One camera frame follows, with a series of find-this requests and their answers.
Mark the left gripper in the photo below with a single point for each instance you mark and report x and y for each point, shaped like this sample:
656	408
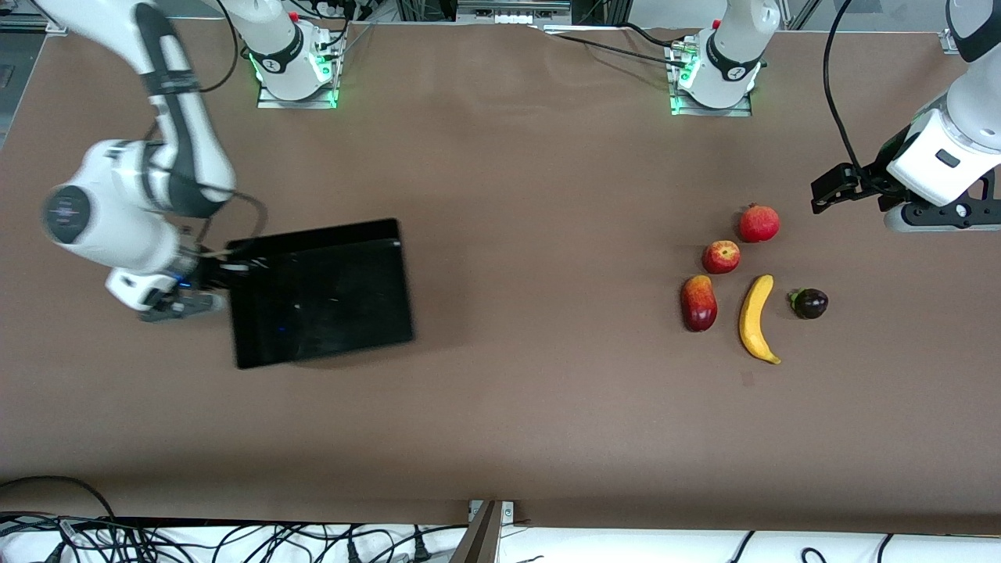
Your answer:
874	178

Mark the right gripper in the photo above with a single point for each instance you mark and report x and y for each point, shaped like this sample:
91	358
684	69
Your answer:
209	273

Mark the black rectangular plastic tray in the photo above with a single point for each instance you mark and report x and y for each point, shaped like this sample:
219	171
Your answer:
321	297

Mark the red yellow apple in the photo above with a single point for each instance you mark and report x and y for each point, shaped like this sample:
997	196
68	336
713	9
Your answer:
721	257

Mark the yellow banana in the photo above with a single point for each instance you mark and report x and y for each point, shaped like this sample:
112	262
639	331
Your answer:
752	317

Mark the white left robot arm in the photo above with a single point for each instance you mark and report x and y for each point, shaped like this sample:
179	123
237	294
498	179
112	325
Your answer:
974	117

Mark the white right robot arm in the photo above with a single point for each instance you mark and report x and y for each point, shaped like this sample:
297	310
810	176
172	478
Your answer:
117	211

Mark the red pomegranate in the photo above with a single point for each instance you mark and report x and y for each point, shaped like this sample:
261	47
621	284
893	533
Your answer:
759	224

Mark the dark purple mangosteen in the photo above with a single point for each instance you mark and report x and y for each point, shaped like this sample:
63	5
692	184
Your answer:
811	304

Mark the red orange mango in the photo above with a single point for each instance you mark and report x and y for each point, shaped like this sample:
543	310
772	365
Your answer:
698	305

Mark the dark metal beam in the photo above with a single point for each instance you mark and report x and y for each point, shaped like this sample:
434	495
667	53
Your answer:
478	539

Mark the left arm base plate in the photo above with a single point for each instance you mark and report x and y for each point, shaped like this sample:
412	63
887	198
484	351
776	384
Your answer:
743	109

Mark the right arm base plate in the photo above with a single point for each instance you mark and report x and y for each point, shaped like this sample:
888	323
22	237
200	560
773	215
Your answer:
270	100

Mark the silver metal bracket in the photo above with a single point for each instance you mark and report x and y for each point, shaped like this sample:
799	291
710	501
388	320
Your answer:
508	512

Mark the aluminium frame rail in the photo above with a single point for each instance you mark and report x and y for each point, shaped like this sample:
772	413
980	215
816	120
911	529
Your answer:
512	6

